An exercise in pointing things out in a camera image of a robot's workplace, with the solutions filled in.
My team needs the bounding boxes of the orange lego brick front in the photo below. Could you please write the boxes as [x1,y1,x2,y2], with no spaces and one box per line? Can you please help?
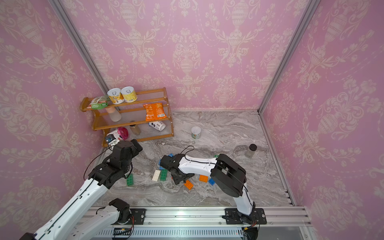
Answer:
[184,180,194,191]

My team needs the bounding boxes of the green lego brick left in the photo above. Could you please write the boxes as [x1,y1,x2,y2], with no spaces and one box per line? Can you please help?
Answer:
[126,174,134,187]

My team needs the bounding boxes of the orange-label white can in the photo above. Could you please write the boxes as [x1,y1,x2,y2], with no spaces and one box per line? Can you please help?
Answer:
[107,88,125,105]

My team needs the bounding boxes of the brown spice jar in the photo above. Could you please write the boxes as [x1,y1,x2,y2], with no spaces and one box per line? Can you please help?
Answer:
[129,125,141,136]

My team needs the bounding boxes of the aluminium mounting rail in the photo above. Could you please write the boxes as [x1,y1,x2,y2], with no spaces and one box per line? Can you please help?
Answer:
[78,207,316,240]

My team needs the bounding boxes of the white blueberry yogurt bottle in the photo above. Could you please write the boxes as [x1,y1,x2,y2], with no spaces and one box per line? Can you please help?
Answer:
[148,121,166,132]

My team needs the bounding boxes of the orange lego brick right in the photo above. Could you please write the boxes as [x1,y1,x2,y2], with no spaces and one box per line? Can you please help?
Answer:
[199,175,209,183]

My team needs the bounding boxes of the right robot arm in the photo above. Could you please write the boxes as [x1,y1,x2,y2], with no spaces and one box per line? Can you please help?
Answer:
[160,154,258,226]

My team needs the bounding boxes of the small green white-lid cup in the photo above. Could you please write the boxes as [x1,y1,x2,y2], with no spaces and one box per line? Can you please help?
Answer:
[191,126,202,139]

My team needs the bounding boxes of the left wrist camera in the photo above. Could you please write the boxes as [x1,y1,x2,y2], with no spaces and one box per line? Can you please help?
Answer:
[105,134,119,147]

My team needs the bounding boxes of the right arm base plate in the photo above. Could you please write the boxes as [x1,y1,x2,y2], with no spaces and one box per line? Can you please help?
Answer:
[222,208,267,226]

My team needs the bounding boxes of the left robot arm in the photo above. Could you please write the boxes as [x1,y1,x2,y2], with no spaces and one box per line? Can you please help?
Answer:
[21,140,143,240]

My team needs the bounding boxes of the orange lego brick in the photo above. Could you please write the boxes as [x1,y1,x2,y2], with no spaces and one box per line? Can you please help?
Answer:
[199,175,209,183]
[184,180,194,191]

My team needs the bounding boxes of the black-lid grey jar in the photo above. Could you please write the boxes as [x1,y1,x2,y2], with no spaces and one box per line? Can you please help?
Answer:
[245,144,258,159]

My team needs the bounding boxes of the blue lego brick front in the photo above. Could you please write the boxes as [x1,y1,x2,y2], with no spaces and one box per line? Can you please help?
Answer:
[208,179,215,186]

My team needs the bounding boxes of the wooden three-tier shelf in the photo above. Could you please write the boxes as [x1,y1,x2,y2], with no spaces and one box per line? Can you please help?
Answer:
[80,88,175,142]

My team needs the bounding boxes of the green snack packet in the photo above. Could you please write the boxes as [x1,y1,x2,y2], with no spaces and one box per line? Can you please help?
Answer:
[87,96,110,110]

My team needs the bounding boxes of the translucent plastic cup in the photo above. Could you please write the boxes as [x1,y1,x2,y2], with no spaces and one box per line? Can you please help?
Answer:
[105,107,122,122]

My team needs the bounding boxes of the pink strawberry drink cup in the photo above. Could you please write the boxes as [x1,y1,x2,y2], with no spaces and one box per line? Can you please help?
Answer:
[107,127,129,141]

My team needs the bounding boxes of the yellow-label white can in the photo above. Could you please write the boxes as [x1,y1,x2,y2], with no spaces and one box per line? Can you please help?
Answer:
[121,86,138,103]

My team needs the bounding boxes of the green lego brick middle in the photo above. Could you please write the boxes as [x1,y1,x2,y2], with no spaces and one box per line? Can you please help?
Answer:
[160,169,168,181]

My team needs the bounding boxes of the white lego brick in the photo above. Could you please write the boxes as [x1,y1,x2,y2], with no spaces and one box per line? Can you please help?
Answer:
[152,170,161,182]

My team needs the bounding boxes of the orange chips bag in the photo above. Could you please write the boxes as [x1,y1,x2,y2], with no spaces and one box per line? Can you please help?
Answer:
[143,103,167,122]

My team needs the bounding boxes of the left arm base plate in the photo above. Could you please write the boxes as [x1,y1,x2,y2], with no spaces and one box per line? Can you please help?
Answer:
[117,208,147,226]

